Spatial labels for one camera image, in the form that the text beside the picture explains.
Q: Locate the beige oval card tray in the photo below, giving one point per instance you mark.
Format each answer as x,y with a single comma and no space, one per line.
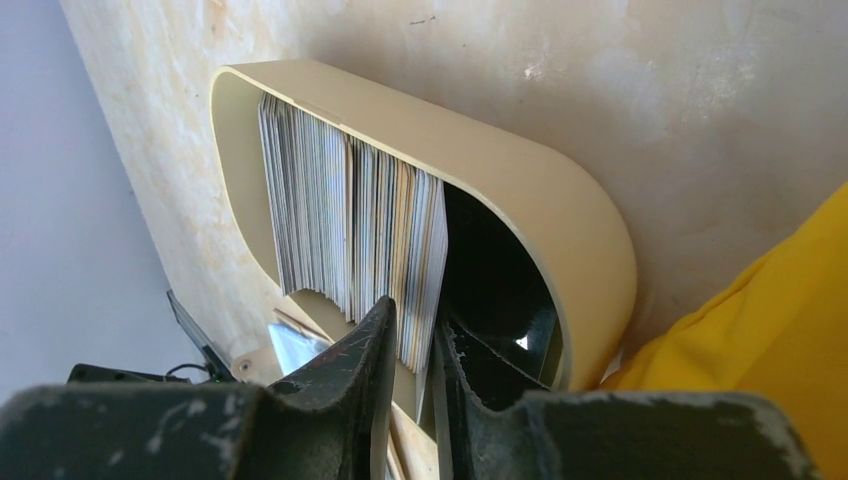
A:
565,222

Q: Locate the yellow cloth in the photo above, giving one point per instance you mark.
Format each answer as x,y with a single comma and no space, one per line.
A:
779,330

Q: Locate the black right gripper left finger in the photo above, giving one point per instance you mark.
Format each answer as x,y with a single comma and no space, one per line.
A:
327,420

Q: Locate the beige card holder wallet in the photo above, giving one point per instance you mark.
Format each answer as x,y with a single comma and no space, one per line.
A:
292,345

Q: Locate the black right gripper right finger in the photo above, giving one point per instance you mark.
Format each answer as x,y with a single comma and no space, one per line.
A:
495,422

